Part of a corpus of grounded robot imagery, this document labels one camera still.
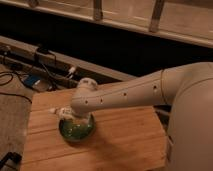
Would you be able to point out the small white bottle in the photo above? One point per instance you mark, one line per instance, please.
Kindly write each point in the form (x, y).
(62, 113)

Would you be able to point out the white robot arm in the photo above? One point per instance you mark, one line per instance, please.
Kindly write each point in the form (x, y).
(187, 89)

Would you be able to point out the green ceramic bowl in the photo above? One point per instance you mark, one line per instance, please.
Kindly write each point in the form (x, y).
(76, 131)

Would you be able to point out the white plug connector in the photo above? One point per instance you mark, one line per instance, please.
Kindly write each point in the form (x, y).
(71, 72)

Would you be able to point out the wooden bamboo board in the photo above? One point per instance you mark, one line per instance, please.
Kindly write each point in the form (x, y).
(130, 139)

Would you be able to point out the blue electronic box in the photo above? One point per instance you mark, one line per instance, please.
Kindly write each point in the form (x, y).
(31, 80)

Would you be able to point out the black power adapter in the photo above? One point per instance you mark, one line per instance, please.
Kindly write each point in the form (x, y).
(42, 50)

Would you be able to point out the black clamp at corner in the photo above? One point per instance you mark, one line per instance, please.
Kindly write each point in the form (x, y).
(13, 156)

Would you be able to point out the wooden railing frame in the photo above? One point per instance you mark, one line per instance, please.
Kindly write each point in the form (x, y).
(188, 21)

